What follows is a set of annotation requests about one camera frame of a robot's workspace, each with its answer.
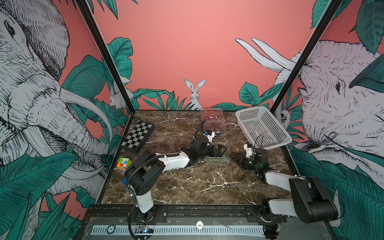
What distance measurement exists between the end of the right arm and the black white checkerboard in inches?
23.4

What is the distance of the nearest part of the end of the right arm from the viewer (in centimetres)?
70

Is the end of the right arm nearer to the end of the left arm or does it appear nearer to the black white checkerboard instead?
the end of the left arm

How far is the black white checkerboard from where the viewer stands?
0.97 meters

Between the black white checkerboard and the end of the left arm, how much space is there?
416 millimetres

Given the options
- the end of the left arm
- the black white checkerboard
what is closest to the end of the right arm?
the end of the left arm

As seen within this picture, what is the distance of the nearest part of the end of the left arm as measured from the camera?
2.25ft
